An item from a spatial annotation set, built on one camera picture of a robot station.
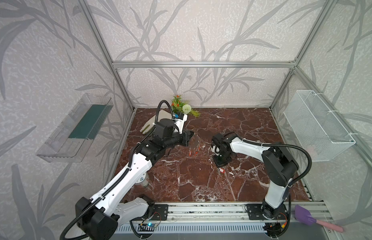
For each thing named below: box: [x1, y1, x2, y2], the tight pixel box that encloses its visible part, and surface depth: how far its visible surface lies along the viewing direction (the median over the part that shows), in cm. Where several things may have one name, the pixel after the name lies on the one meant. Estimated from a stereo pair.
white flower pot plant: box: [171, 94, 201, 117], surface depth 104 cm
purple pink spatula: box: [294, 204, 344, 233], surface depth 74 cm
